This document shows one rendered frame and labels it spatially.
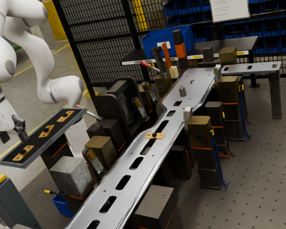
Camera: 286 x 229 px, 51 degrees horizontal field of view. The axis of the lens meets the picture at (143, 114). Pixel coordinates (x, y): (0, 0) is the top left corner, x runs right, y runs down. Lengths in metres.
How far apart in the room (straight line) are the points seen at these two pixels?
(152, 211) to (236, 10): 1.41
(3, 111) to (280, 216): 1.04
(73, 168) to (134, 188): 0.21
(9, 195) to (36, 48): 0.65
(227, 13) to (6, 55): 1.38
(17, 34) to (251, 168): 1.19
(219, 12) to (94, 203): 1.41
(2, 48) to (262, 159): 1.16
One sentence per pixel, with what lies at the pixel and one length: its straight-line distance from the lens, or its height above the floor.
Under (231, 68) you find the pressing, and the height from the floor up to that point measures 1.00.
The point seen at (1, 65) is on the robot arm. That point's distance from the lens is 1.01.
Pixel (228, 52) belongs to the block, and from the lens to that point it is 1.75.
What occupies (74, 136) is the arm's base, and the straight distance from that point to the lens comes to 1.64.
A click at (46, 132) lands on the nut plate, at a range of 1.24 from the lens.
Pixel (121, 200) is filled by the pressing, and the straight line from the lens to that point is 1.02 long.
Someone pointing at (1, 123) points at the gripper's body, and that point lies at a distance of 1.10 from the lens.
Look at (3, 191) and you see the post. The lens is 1.12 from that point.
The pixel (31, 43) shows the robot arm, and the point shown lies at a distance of 1.45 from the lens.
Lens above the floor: 1.68
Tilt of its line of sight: 28 degrees down
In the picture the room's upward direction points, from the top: 18 degrees counter-clockwise
